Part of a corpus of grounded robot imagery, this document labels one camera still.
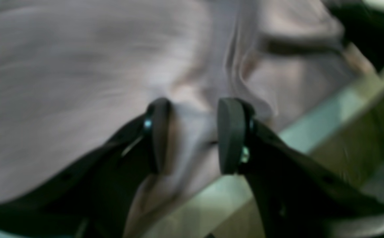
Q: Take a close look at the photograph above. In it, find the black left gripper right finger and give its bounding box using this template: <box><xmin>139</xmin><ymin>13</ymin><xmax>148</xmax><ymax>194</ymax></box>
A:
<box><xmin>217</xmin><ymin>98</ymin><xmax>384</xmax><ymax>238</ymax></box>

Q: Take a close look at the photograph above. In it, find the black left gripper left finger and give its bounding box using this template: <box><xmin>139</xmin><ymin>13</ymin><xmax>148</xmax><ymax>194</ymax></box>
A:
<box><xmin>0</xmin><ymin>98</ymin><xmax>172</xmax><ymax>238</ymax></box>

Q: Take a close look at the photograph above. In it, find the mauve t-shirt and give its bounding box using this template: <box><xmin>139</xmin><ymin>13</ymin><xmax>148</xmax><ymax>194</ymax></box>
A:
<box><xmin>0</xmin><ymin>0</ymin><xmax>374</xmax><ymax>238</ymax></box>

